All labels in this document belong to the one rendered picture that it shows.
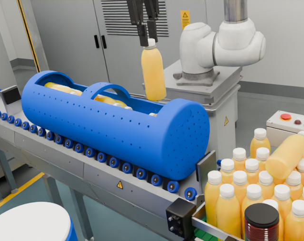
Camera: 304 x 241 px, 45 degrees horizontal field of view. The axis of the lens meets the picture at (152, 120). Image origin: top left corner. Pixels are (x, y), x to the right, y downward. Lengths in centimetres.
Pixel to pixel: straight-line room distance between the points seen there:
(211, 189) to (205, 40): 82
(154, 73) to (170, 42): 177
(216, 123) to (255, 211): 108
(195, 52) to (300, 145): 78
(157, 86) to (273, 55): 290
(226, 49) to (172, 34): 129
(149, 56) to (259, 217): 66
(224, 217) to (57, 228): 48
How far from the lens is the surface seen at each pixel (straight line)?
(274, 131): 137
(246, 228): 74
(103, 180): 155
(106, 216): 272
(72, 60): 378
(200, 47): 171
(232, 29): 165
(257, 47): 167
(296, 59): 399
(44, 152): 188
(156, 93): 122
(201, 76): 176
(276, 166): 106
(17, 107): 228
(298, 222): 101
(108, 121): 133
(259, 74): 416
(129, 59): 326
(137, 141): 123
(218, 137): 182
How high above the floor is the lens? 175
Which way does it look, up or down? 27 degrees down
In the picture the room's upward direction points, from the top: 9 degrees counter-clockwise
